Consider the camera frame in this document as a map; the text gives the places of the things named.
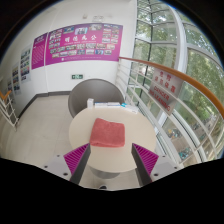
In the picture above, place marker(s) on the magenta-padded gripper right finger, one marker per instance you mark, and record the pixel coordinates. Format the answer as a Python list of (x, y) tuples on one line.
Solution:
[(147, 160)]

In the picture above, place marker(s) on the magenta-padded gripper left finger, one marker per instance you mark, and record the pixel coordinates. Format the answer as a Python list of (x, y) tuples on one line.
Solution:
[(74, 160)]

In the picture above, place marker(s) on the pink terry towel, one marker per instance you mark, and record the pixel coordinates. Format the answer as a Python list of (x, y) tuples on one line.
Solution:
[(107, 133)]

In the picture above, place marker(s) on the long white box, blue end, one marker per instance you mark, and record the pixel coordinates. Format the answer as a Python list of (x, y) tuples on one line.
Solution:
[(130, 108)]

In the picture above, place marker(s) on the small upright white box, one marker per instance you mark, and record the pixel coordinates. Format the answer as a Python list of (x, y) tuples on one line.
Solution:
[(90, 102)]

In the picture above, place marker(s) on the long flat white box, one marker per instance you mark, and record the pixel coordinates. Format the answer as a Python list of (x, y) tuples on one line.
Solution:
[(113, 104), (101, 104)]

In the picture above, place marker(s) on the metal warning sign, red letters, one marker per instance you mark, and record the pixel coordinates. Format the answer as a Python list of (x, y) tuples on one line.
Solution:
[(165, 90)]

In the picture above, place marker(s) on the grey round-backed chair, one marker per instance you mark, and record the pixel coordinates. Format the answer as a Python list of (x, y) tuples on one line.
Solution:
[(95, 90)]

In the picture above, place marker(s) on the short white stair railing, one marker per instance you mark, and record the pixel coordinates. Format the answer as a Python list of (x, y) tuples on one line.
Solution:
[(7, 111)]

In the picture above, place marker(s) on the green exit sign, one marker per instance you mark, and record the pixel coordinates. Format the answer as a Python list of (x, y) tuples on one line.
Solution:
[(77, 76)]

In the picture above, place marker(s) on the white railing with orange handrail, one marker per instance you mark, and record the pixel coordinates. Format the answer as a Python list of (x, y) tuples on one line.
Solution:
[(173, 70)]

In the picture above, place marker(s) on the narrow magenta text poster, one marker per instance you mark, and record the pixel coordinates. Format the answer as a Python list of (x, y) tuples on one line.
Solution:
[(39, 51)]

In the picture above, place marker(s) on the large magenta photo poster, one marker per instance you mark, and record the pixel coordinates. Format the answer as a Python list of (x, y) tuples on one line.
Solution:
[(83, 43)]

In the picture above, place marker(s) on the white photo wall poster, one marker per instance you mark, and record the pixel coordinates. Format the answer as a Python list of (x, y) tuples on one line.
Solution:
[(16, 78), (25, 65)]

